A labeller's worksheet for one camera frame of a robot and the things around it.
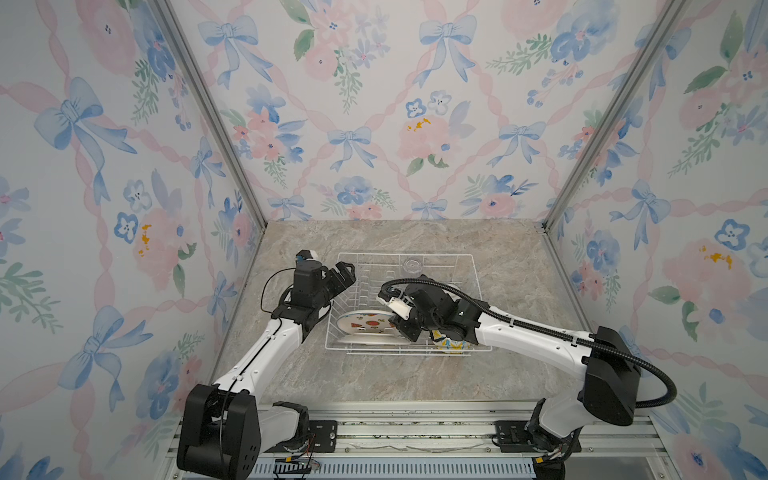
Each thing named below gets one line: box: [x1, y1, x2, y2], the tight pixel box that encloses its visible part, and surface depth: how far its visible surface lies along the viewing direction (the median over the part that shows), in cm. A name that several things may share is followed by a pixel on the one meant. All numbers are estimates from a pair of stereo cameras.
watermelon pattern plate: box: [336, 310, 396, 334], surface depth 83 cm
